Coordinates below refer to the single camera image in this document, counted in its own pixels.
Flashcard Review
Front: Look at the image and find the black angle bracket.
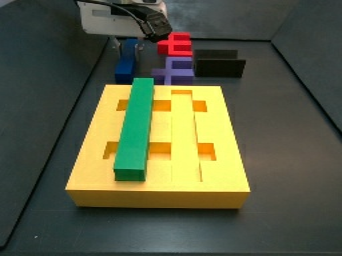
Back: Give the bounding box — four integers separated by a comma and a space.
192, 49, 245, 78

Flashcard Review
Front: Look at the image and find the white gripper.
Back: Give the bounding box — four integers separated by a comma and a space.
76, 0, 168, 51

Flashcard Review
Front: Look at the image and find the yellow slotted board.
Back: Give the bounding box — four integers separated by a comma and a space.
65, 85, 249, 209

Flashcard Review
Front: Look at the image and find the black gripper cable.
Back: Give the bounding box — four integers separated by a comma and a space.
74, 0, 173, 44

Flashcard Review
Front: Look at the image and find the red cross-shaped block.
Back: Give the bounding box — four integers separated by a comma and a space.
157, 32, 192, 57

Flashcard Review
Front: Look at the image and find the green long block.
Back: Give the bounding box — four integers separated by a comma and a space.
113, 78, 153, 181

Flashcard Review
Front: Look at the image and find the blue long block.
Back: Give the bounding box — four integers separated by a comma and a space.
114, 38, 137, 84

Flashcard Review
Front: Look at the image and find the purple cross-shaped block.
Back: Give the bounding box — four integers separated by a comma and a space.
151, 57, 193, 85

